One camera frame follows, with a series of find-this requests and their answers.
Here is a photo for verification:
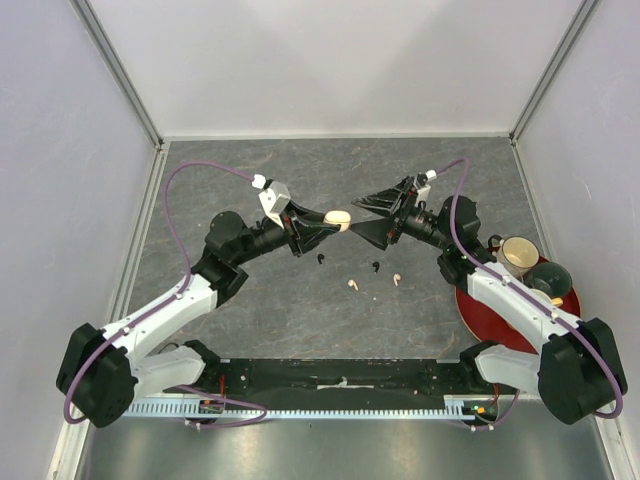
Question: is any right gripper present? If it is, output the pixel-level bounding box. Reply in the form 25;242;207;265
349;175;452;252

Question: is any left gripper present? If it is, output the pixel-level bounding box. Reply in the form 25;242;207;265
233;201;340;266

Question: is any beige earbud charging case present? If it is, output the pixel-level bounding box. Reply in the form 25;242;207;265
323;210;351;232

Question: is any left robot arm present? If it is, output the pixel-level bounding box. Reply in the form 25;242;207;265
56;202;351;428

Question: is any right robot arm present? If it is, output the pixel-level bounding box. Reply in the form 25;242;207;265
351;174;628;425

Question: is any cream mug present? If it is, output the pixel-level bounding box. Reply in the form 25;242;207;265
488;235;540;279

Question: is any red round tray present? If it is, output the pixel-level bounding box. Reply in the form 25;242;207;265
445;244;580;354

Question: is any dark green cup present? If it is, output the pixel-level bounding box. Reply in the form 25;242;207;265
524;262;573;298

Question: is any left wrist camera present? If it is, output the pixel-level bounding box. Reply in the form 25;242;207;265
258;181;291;228

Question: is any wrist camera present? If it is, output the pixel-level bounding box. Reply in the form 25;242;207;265
413;169;437;203
258;181;291;228

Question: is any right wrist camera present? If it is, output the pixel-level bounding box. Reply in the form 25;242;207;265
413;169;437;203

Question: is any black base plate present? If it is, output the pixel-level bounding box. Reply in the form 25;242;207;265
195;358;494;411

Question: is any slotted cable duct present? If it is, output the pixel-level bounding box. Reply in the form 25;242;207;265
123;395;475;421

